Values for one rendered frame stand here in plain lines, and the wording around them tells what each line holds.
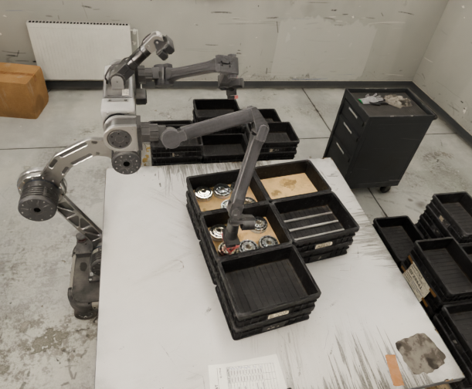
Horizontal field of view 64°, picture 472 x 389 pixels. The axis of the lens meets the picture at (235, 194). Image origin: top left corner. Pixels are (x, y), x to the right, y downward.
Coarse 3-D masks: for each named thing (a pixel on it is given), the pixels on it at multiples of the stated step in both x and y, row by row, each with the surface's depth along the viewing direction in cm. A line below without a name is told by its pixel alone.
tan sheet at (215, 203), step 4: (228, 184) 229; (212, 188) 225; (248, 188) 228; (212, 192) 222; (248, 192) 226; (252, 192) 226; (212, 196) 220; (248, 196) 223; (252, 196) 224; (212, 200) 218; (216, 200) 218; (220, 200) 218; (224, 200) 219; (256, 200) 222; (200, 204) 214; (204, 204) 215; (208, 204) 215; (212, 204) 216; (216, 204) 216; (220, 204) 216; (200, 208) 212; (204, 208) 212; (208, 208) 213; (212, 208) 213; (216, 208) 213
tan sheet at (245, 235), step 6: (240, 228) 204; (270, 228) 207; (240, 234) 201; (246, 234) 202; (252, 234) 202; (258, 234) 203; (264, 234) 203; (270, 234) 204; (240, 240) 198; (252, 240) 199; (258, 240) 200; (216, 246) 194
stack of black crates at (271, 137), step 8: (248, 128) 318; (272, 128) 333; (280, 128) 335; (288, 128) 332; (248, 136) 320; (272, 136) 332; (280, 136) 333; (288, 136) 333; (296, 136) 317; (264, 144) 307; (272, 144) 308; (280, 144) 312; (288, 144) 313; (296, 144) 315; (264, 152) 314; (272, 152) 315; (280, 152) 316; (288, 152) 318; (296, 152) 320; (264, 160) 320; (272, 160) 321
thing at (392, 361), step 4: (388, 356) 174; (392, 356) 175; (388, 360) 173; (392, 360) 173; (396, 360) 173; (388, 364) 172; (392, 364) 172; (396, 364) 172; (392, 368) 171; (396, 368) 171; (392, 372) 169; (396, 372) 169; (392, 376) 168; (396, 376) 168; (400, 376) 168; (392, 380) 167; (396, 380) 167; (400, 380) 167; (396, 384) 166; (400, 384) 166
